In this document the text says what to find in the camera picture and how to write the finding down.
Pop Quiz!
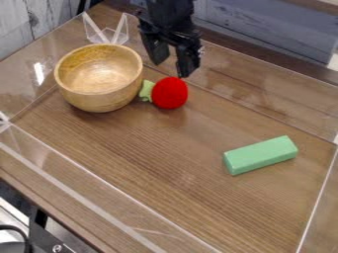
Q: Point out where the clear acrylic corner bracket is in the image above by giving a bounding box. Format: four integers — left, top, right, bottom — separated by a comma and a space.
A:
81, 13, 129, 44

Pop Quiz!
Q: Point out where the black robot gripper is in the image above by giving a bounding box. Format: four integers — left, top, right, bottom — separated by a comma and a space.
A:
136, 0, 201, 78

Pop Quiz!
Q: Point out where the black cable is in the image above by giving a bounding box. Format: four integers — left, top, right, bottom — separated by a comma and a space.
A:
0, 224, 32, 253

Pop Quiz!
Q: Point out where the green rectangular block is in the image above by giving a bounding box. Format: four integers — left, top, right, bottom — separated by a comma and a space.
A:
223, 135, 298, 176

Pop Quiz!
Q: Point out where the red knitted strawberry toy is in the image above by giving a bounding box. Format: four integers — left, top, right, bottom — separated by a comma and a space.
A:
139, 77, 188, 110

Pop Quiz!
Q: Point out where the black table frame bracket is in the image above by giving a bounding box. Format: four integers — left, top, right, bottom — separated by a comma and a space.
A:
29, 208, 91, 253

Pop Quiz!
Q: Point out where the light wooden bowl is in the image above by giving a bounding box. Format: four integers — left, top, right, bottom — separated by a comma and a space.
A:
54, 43, 144, 113

